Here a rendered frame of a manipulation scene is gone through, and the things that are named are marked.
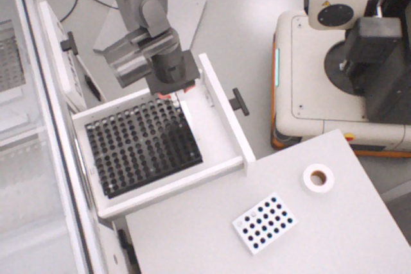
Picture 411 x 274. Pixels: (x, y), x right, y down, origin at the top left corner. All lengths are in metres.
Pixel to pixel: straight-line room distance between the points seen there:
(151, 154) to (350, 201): 0.48
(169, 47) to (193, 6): 1.55
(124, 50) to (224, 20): 1.55
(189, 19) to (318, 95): 0.87
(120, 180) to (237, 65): 1.27
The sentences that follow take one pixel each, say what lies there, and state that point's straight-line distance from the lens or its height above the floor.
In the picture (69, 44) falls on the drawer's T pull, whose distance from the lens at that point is 1.03.
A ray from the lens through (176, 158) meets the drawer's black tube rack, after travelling 0.83.
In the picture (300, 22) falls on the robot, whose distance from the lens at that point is 1.81.
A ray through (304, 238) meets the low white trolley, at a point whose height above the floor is 0.76.
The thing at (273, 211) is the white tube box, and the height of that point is 0.77.
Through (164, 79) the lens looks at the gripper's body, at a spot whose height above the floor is 1.07.
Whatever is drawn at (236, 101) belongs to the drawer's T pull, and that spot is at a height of 0.91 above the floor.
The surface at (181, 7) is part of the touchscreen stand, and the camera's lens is 2.19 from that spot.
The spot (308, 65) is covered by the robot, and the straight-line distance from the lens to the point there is 1.69.
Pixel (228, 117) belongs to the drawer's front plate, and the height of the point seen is 0.93.
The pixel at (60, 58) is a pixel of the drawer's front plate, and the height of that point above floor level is 0.93.
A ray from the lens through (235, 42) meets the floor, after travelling 2.07.
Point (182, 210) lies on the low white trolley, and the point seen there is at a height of 0.76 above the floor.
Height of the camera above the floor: 1.68
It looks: 66 degrees down
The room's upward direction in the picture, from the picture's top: 9 degrees counter-clockwise
